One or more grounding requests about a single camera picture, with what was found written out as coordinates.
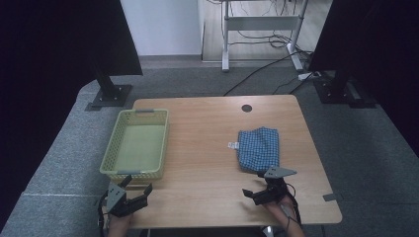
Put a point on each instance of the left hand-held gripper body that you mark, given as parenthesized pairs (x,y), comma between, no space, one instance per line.
(117,201)

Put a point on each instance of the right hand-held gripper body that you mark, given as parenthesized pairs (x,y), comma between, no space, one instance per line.
(275,194)

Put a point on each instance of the blue checkered cloth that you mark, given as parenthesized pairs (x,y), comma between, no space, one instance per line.
(259,149)

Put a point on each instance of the green plastic basket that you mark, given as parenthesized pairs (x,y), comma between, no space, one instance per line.
(138,148)

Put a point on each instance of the person's right hand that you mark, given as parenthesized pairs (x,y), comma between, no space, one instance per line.
(281,210)

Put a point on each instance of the person's left hand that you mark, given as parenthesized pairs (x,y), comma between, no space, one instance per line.
(119,223)

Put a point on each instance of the grey tape piece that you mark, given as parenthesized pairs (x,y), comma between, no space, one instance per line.
(329,197)

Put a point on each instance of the dark round table grommet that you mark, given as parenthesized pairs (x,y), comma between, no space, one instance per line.
(246,108)

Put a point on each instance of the black metal stand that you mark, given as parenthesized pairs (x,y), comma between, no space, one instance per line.
(342,90)
(110,94)

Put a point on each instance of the white power strip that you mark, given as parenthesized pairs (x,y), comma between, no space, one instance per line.
(305,76)

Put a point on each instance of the black curtain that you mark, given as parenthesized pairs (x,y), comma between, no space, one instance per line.
(378,49)
(49,65)

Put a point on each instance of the white desk frame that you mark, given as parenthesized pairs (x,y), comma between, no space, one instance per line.
(263,23)

